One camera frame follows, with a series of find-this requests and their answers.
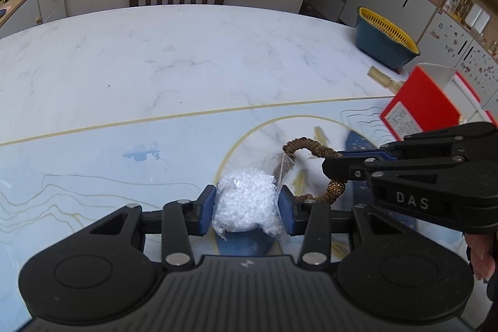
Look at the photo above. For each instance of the yellow and blue colander basket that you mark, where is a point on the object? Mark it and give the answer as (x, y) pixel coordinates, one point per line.
(383, 40)

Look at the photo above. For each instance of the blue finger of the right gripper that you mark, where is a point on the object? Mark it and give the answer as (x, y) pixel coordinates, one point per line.
(376, 153)

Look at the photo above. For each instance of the white lower cabinet row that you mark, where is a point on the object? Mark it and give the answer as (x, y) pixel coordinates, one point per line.
(441, 39)

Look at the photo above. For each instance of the person's right hand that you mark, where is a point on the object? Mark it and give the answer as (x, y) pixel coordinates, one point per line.
(480, 255)

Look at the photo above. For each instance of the small white sideboard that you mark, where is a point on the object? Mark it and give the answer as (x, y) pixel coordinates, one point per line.
(25, 14)

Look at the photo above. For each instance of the red and white cardboard box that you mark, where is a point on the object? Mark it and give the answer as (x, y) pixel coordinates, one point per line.
(433, 98)

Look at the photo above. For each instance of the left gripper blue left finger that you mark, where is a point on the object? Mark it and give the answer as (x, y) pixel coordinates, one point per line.
(202, 211)

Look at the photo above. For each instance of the clear bag of white beads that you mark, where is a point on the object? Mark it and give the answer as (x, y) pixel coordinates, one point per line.
(247, 196)

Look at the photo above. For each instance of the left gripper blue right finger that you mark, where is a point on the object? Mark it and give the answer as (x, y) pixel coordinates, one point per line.
(289, 211)

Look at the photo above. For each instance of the beige wooden stick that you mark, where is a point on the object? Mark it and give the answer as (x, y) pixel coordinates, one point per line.
(384, 80)

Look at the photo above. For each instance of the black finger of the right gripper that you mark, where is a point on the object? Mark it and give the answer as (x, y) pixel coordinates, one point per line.
(345, 168)

